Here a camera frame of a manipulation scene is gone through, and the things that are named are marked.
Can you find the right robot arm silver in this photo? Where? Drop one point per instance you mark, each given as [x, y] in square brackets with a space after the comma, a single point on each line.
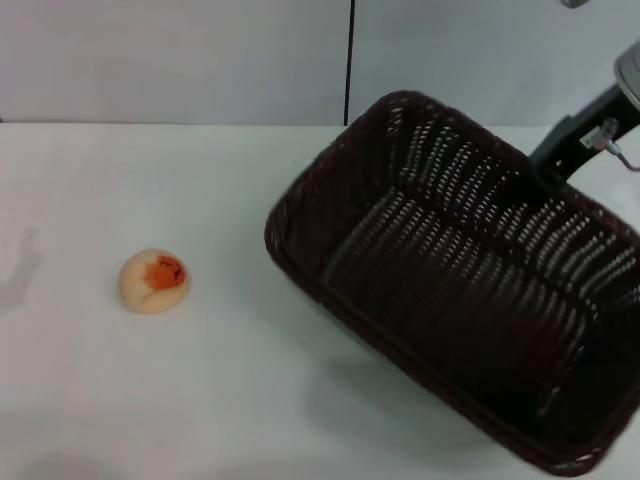
[629, 72]

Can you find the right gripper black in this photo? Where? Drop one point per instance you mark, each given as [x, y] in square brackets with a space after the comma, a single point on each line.
[575, 145]

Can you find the cream round bun orange spot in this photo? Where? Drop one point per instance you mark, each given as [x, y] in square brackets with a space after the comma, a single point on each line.
[152, 287]

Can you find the dark brown wicker basket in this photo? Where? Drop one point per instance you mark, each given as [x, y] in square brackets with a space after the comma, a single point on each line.
[450, 280]

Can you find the small grey metal object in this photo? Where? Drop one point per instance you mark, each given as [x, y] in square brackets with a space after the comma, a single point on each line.
[574, 3]

